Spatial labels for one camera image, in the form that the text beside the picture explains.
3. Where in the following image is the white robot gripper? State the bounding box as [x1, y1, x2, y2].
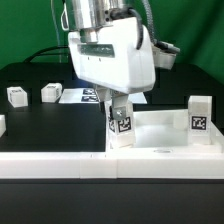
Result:
[68, 17, 155, 121]

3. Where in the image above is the white square table top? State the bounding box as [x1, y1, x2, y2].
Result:
[106, 109, 224, 154]

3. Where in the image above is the white sheet with tag markers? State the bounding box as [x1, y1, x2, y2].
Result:
[59, 88, 147, 104]

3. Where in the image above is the white U-shaped obstacle fence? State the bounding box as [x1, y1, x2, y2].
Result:
[0, 115, 224, 180]

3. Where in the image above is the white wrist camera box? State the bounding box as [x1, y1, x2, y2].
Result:
[152, 42, 180, 70]

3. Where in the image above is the grey braided wrist cable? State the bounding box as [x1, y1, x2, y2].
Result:
[109, 0, 181, 54]

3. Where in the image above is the black cable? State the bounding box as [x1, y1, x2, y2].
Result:
[22, 45, 71, 64]

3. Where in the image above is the grey thin cable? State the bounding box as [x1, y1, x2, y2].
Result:
[50, 0, 65, 64]

